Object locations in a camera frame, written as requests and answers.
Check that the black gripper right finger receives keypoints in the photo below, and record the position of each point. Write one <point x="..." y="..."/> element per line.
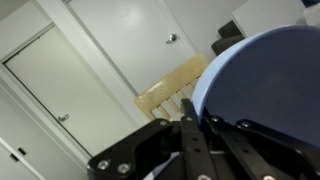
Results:
<point x="273" y="156"/>

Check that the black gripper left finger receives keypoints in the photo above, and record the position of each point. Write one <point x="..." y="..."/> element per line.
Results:
<point x="196" y="150"/>

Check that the blue plastic bowl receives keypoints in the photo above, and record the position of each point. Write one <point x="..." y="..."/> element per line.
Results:
<point x="266" y="83"/>

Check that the wooden slat-back chair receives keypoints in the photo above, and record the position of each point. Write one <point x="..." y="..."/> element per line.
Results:
<point x="173" y="80"/>

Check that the dark grey couch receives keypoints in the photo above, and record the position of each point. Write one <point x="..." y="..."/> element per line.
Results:
<point x="230" y="38"/>

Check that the white cabinet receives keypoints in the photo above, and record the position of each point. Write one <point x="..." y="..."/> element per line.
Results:
<point x="266" y="16"/>

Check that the small black door plate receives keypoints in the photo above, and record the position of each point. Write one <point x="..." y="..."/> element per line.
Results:
<point x="13" y="157"/>
<point x="21" y="150"/>

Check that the white closet door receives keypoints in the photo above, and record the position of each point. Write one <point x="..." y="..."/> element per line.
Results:
<point x="13" y="166"/>

